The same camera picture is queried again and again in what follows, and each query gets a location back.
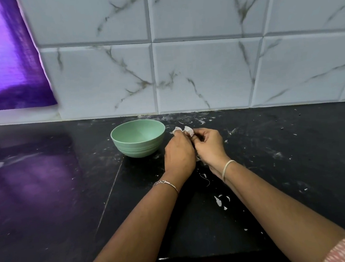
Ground person's left hand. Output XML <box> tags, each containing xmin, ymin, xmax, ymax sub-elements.
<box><xmin>160</xmin><ymin>128</ymin><xmax>200</xmax><ymax>186</ymax></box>

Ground person's right hand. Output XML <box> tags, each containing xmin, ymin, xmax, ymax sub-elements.
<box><xmin>190</xmin><ymin>125</ymin><xmax>233</xmax><ymax>179</ymax></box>

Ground white garlic bulb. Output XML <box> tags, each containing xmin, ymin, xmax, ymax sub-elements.
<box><xmin>171</xmin><ymin>125</ymin><xmax>196</xmax><ymax>140</ymax></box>

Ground mint green bowl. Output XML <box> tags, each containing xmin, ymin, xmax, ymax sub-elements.
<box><xmin>109</xmin><ymin>117</ymin><xmax>168</xmax><ymax>160</ymax></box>

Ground person's left forearm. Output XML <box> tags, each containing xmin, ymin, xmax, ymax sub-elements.
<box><xmin>84</xmin><ymin>177</ymin><xmax>198</xmax><ymax>262</ymax></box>

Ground person's right forearm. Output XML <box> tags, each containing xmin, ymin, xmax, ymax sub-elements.
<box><xmin>220</xmin><ymin>153</ymin><xmax>345</xmax><ymax>262</ymax></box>

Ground purple cloth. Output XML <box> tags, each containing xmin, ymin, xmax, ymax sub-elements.
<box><xmin>0</xmin><ymin>0</ymin><xmax>58</xmax><ymax>112</ymax></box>

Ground silver right wrist bracelet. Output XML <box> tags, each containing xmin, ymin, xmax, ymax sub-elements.
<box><xmin>221</xmin><ymin>159</ymin><xmax>238</xmax><ymax>183</ymax></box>

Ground silver wrist bracelet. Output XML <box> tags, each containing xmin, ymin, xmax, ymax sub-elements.
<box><xmin>221</xmin><ymin>159</ymin><xmax>238</xmax><ymax>183</ymax></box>
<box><xmin>152</xmin><ymin>177</ymin><xmax>180</xmax><ymax>195</ymax></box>

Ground silver left wrist bracelet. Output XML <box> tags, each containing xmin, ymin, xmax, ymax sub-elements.
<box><xmin>152</xmin><ymin>177</ymin><xmax>180</xmax><ymax>195</ymax></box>

